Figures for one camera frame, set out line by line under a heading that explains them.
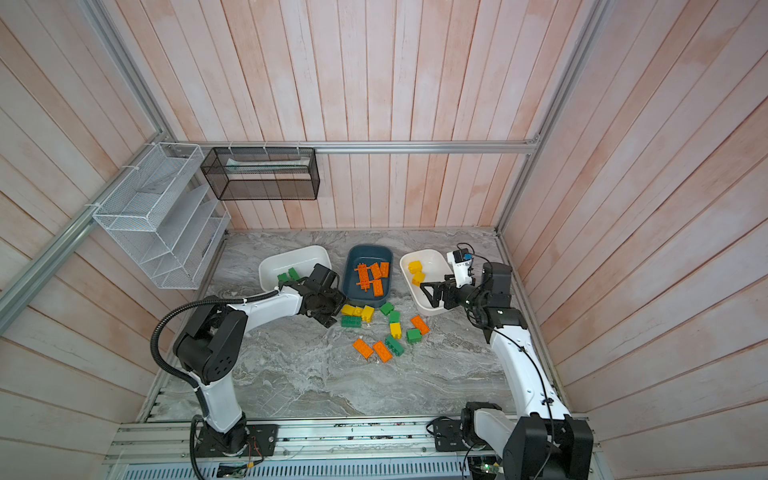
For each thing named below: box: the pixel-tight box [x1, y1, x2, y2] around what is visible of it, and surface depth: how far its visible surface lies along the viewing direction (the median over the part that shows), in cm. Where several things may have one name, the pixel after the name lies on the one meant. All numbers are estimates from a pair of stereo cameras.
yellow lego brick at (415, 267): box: [408, 260, 423, 274], surface depth 109 cm
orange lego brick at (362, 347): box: [352, 338, 374, 360], surface depth 90 cm
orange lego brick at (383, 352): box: [372, 340, 393, 363], surface depth 90 cm
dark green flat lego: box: [341, 316, 363, 327], surface depth 95 cm
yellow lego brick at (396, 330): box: [389, 322, 403, 340], surface depth 92 cm
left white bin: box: [258, 245, 332, 292], surface depth 109 cm
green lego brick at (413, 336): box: [406, 328, 423, 344], surface depth 92 cm
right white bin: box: [400, 249, 452, 316], surface depth 107 cm
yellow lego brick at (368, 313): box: [362, 305, 375, 323], surface depth 97 cm
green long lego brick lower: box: [385, 335, 405, 357], surface depth 90 cm
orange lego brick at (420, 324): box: [410, 315, 430, 335], surface depth 96 cm
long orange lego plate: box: [354, 263, 373, 292], surface depth 106 cm
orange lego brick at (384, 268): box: [379, 262, 391, 278], surface depth 109 cm
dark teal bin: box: [343, 244, 394, 308], surface depth 106 cm
